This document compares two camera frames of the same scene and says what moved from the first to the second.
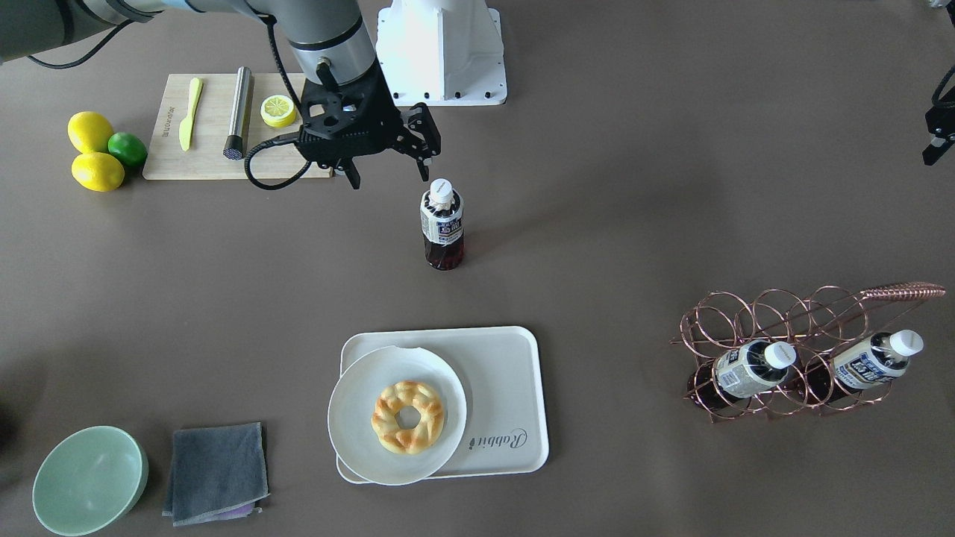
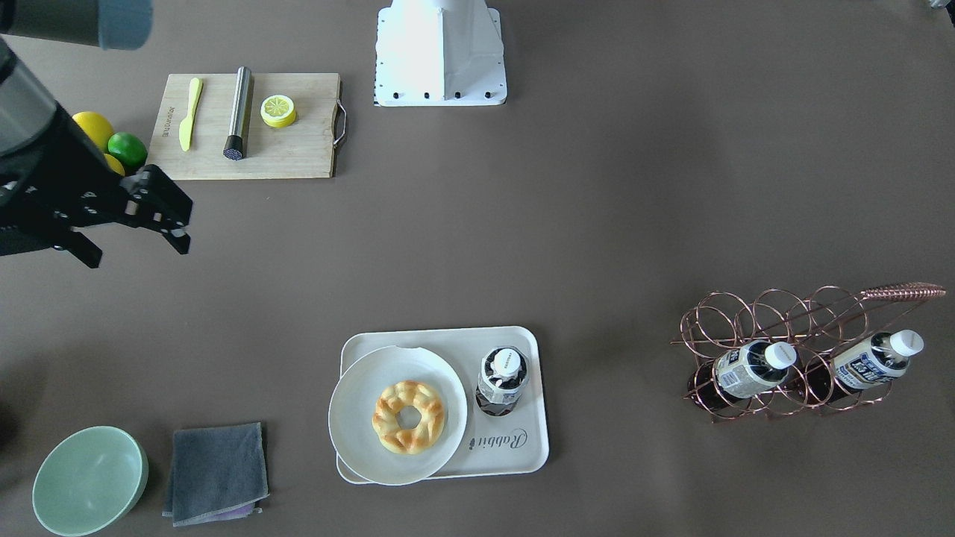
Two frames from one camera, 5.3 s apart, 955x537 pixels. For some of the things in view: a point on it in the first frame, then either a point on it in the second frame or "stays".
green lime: x=128 y=148 stays
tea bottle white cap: x=442 y=190 to x=502 y=373
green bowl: x=89 y=478 stays
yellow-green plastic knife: x=186 y=127 stays
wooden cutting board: x=204 y=158 stays
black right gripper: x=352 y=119 to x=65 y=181
